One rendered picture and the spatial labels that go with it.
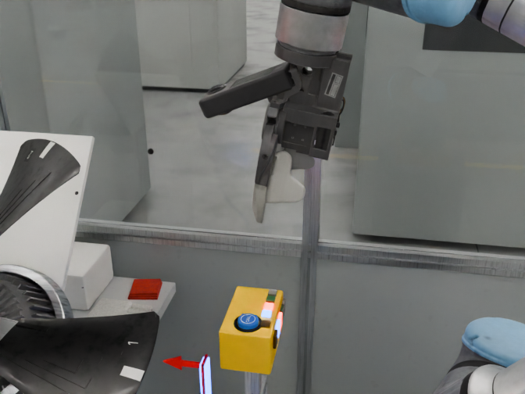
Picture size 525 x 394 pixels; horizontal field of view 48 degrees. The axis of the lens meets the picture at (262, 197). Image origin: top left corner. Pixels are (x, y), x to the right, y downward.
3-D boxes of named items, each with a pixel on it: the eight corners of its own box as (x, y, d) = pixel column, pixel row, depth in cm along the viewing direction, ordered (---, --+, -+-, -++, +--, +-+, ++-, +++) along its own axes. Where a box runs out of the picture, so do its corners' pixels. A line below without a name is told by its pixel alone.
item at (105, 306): (102, 302, 154) (101, 295, 153) (155, 310, 151) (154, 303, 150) (86, 322, 146) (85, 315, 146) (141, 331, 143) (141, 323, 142)
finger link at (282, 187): (294, 235, 68) (312, 158, 66) (245, 223, 68) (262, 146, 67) (296, 231, 71) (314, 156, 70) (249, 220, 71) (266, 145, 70)
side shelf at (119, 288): (57, 278, 170) (55, 270, 169) (176, 291, 164) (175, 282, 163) (10, 329, 148) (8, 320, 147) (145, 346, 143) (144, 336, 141)
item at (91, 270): (62, 271, 168) (56, 238, 163) (115, 277, 165) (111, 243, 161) (30, 306, 153) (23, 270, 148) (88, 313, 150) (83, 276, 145)
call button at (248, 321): (240, 318, 114) (240, 310, 113) (260, 320, 113) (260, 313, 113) (235, 331, 110) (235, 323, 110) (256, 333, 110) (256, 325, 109)
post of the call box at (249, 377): (248, 386, 126) (247, 340, 121) (261, 388, 126) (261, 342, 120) (244, 396, 123) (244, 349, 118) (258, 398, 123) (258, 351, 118)
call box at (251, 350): (237, 324, 128) (237, 284, 124) (283, 330, 126) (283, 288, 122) (219, 374, 114) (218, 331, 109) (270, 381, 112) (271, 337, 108)
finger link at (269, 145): (265, 188, 66) (282, 111, 65) (251, 184, 66) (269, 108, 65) (270, 184, 71) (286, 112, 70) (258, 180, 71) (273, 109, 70)
